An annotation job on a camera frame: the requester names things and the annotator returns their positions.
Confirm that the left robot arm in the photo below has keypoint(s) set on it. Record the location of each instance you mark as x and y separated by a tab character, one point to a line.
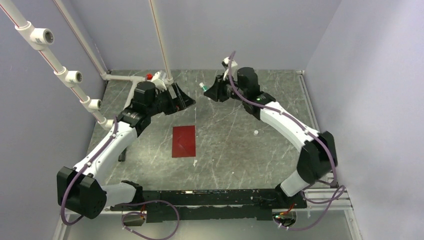
81	189

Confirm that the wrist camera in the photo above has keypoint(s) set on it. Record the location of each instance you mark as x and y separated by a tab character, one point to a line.
234	69
162	80

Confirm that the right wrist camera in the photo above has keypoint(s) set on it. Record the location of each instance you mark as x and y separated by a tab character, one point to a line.
234	69

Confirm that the green glue stick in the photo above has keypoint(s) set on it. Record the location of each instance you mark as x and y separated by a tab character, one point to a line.
203	87

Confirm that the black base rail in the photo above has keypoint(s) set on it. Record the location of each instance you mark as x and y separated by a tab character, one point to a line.
217	204

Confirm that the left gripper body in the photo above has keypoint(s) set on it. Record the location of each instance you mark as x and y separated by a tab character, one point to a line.
165	103

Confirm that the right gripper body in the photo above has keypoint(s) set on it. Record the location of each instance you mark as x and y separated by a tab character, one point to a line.
226	90

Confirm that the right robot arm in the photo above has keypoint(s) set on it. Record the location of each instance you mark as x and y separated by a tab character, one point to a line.
317	150

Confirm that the red envelope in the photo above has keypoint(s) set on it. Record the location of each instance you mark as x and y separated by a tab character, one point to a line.
183	141

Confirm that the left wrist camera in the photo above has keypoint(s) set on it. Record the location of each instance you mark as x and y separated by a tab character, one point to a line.
162	80

